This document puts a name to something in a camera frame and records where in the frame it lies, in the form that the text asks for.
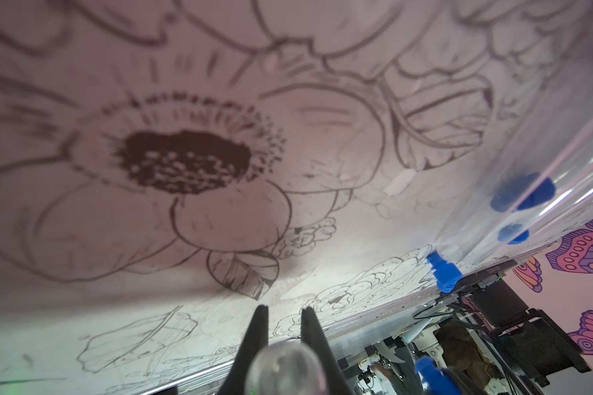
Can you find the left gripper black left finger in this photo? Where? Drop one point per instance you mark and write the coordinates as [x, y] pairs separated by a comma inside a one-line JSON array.
[[255, 339]]

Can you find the blue stopper four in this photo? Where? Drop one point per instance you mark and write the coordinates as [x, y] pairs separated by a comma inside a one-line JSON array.
[[528, 190]]

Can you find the blue stopper five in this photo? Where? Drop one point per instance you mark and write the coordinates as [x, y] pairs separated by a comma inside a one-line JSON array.
[[447, 274]]

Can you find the blue stopper seven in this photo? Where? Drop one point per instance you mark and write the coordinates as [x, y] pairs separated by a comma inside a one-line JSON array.
[[434, 378]]

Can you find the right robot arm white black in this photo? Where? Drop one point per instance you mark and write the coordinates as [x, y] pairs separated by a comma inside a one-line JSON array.
[[527, 343]]

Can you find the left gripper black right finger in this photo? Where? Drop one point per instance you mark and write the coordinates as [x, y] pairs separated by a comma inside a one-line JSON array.
[[313, 335]]

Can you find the test tube blue stopper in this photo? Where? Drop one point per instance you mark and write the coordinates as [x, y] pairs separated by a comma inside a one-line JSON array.
[[544, 169], [286, 368]]

